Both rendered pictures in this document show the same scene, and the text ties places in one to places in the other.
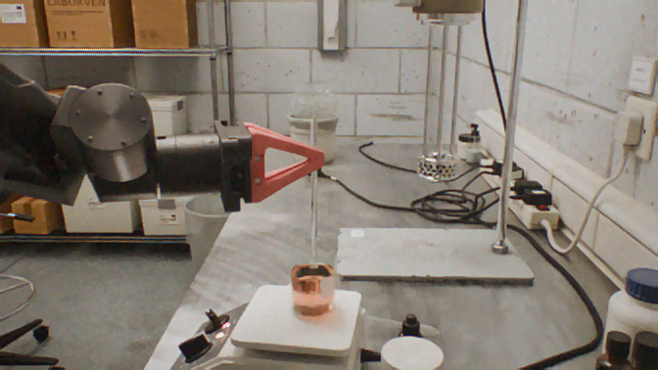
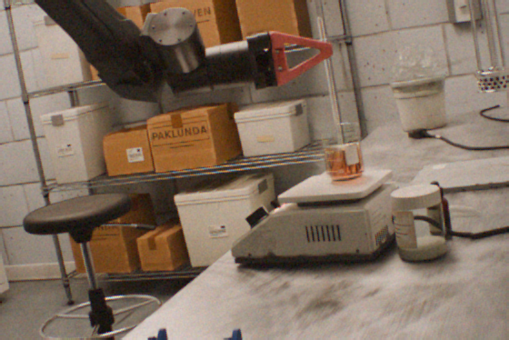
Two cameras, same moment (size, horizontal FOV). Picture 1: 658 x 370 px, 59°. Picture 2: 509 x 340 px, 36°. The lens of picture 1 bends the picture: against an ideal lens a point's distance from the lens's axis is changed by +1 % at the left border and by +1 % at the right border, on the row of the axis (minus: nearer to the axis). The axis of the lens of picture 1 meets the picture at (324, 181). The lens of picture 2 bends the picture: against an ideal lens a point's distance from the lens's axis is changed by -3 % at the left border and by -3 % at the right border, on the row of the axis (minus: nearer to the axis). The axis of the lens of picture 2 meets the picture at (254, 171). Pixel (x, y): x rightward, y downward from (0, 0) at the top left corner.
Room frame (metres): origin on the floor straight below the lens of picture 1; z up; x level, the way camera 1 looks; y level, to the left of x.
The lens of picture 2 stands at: (-0.44, -0.23, 1.04)
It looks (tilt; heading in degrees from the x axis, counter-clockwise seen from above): 9 degrees down; 20
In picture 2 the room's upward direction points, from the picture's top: 10 degrees counter-clockwise
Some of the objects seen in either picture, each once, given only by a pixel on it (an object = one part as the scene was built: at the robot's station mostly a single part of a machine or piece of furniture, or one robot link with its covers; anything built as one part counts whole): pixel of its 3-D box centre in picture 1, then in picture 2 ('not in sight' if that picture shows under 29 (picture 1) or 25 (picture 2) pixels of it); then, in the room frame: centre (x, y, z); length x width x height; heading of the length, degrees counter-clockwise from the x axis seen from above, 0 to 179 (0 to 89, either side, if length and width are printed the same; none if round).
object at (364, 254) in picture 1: (426, 252); (501, 170); (0.89, -0.17, 0.76); 0.30 x 0.20 x 0.01; 88
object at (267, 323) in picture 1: (300, 316); (336, 185); (0.54, 0.03, 0.83); 0.12 x 0.12 x 0.01; 81
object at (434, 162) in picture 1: (442, 98); (485, 14); (0.89, -0.18, 1.02); 0.07 x 0.07 x 0.25
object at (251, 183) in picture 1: (273, 158); (294, 55); (0.53, 0.05, 1.01); 0.09 x 0.07 x 0.07; 104
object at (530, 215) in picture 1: (513, 188); not in sight; (1.20, -0.41, 0.77); 0.40 x 0.06 x 0.04; 178
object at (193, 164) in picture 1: (198, 164); (239, 65); (0.51, 0.12, 1.01); 0.10 x 0.07 x 0.07; 14
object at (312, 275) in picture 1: (309, 276); (341, 152); (0.55, 0.02, 0.87); 0.06 x 0.05 x 0.08; 68
